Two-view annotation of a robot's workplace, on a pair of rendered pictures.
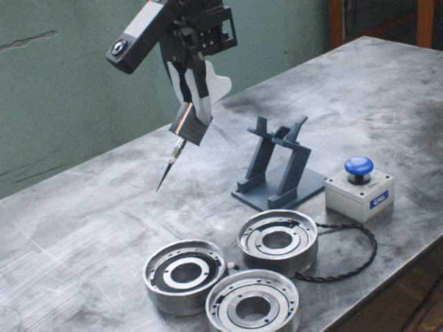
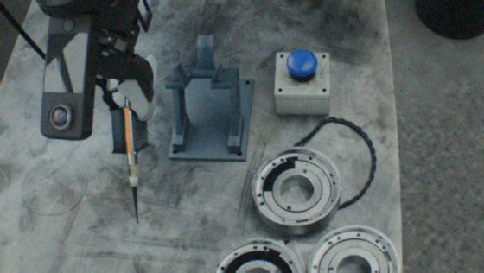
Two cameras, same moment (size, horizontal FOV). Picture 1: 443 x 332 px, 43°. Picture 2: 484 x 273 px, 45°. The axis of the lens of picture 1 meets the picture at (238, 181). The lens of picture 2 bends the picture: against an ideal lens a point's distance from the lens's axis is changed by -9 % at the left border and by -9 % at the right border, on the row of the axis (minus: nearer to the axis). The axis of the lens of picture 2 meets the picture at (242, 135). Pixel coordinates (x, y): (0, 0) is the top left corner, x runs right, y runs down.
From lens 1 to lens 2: 47 cm
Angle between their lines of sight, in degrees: 37
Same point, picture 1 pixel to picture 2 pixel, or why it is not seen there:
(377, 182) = (321, 67)
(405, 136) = not seen: outside the picture
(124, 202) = (68, 241)
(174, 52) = (101, 72)
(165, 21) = (93, 49)
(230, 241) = (234, 216)
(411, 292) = not seen: hidden behind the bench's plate
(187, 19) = (106, 27)
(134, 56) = (87, 116)
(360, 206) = (327, 101)
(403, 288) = not seen: hidden behind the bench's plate
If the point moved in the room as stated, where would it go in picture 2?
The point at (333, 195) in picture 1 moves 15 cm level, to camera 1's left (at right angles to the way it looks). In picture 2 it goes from (289, 102) to (212, 186)
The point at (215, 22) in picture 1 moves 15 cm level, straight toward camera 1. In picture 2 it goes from (135, 10) to (257, 81)
